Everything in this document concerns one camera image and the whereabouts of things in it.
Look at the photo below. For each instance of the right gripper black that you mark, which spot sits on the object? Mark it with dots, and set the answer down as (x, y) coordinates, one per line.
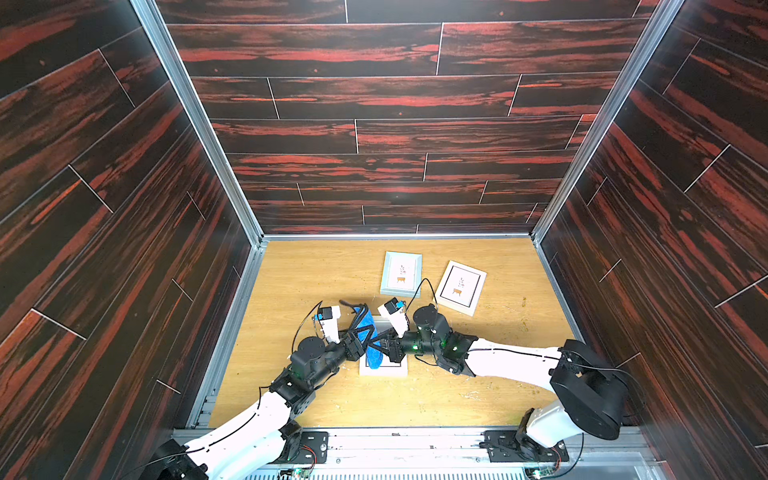
(394, 346)

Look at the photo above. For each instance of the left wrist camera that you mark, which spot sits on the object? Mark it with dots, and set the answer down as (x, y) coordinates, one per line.
(327, 317)

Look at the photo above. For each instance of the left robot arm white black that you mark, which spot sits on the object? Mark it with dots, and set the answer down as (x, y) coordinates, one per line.
(267, 430)

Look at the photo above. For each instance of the blue microfiber cloth black trim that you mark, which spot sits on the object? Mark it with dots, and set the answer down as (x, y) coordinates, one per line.
(369, 345)

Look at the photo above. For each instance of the aluminium front rail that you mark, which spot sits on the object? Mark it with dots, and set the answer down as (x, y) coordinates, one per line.
(454, 453)

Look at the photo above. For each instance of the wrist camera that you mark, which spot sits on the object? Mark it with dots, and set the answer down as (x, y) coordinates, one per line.
(394, 310)
(327, 317)

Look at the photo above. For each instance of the white picture frame deer print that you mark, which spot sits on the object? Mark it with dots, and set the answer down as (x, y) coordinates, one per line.
(460, 288)

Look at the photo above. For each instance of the grey-green picture frame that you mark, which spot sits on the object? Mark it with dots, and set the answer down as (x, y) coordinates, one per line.
(402, 273)

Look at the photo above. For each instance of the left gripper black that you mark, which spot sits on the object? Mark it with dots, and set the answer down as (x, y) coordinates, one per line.
(350, 349)

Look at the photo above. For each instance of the white picture frame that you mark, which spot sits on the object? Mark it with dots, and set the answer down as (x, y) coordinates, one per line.
(386, 368)

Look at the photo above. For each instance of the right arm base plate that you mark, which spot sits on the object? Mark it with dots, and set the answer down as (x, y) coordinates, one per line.
(506, 446)

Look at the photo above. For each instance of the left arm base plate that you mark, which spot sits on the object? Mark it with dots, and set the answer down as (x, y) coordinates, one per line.
(309, 448)

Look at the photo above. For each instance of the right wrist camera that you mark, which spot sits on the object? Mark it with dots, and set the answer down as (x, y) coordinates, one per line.
(394, 310)

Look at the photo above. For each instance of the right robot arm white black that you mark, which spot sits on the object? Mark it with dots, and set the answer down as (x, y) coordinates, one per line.
(590, 394)

